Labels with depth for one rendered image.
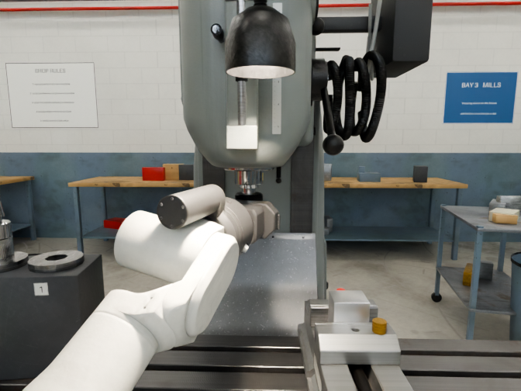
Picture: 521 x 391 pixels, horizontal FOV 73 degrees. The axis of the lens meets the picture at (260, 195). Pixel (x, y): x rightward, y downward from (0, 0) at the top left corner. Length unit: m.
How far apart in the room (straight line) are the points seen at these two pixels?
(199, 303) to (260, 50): 0.24
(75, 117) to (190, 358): 4.91
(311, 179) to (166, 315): 0.71
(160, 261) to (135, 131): 4.78
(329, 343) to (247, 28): 0.46
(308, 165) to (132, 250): 0.66
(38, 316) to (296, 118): 0.54
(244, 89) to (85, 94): 5.00
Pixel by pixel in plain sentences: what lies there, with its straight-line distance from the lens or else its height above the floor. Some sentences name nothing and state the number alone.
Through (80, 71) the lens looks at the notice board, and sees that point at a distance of 5.50.
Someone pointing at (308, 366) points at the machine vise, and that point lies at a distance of 0.71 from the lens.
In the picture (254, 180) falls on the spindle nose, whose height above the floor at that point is 1.29.
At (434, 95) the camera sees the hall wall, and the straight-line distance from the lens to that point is 5.26.
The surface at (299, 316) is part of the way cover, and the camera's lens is 0.95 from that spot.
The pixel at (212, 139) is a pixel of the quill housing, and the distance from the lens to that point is 0.51.
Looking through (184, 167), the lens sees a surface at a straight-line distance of 4.41.
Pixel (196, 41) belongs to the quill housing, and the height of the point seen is 1.48.
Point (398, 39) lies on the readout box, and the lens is 0.86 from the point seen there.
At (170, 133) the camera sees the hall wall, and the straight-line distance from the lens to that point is 4.98.
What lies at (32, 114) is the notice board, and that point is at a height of 1.71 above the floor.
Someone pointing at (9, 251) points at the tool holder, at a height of 1.15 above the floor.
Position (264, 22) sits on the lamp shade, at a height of 1.46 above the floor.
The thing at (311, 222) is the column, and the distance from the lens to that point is 0.99.
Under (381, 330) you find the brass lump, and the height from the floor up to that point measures 1.06.
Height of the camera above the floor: 1.35
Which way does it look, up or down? 9 degrees down
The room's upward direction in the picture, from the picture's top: straight up
